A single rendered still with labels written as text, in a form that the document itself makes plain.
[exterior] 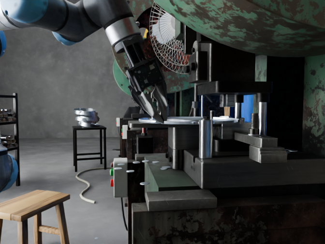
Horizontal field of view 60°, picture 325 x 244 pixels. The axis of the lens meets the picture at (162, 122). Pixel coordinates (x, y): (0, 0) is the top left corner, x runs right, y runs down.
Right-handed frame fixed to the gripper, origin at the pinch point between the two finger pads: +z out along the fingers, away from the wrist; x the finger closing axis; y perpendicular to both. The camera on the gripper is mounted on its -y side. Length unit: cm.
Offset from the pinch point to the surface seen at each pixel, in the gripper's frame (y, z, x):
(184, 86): -139, 2, 47
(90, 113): -297, -10, -38
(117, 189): -31.0, 19.9, -21.1
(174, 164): -5.4, 13.8, -1.5
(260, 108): -0.5, 9.5, 25.6
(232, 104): -7.0, 6.4, 21.4
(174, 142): -5.4, 8.3, 1.2
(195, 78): -6.6, -5.2, 14.3
